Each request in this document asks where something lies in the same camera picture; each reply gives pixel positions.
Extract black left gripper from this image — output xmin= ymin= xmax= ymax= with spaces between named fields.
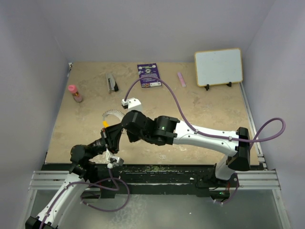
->
xmin=86 ymin=123 xmax=123 ymax=160

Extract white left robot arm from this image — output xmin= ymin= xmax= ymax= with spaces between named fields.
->
xmin=25 ymin=124 xmax=123 ymax=229

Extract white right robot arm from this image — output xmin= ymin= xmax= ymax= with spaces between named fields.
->
xmin=121 ymin=110 xmax=250 ymax=187

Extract grey black stapler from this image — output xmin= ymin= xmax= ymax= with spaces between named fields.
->
xmin=106 ymin=73 xmax=119 ymax=94

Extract purple printed card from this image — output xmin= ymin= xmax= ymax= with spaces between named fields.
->
xmin=137 ymin=63 xmax=162 ymax=88

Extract pink capped small bottle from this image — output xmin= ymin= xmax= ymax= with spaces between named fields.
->
xmin=68 ymin=84 xmax=83 ymax=103

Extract pink eraser stick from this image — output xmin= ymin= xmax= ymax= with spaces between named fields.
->
xmin=177 ymin=72 xmax=186 ymax=87

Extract small whiteboard on stand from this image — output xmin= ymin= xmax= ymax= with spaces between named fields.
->
xmin=194 ymin=48 xmax=244 ymax=91

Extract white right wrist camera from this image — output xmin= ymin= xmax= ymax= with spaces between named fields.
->
xmin=121 ymin=98 xmax=142 ymax=112

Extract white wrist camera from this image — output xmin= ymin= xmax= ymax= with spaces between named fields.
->
xmin=106 ymin=150 xmax=124 ymax=169
xmin=121 ymin=98 xmax=142 ymax=112

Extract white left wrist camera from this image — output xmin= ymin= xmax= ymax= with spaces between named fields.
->
xmin=106 ymin=150 xmax=124 ymax=169

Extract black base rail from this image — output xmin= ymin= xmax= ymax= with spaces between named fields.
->
xmin=42 ymin=163 xmax=241 ymax=199

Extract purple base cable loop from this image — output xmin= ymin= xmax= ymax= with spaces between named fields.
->
xmin=80 ymin=176 xmax=131 ymax=212

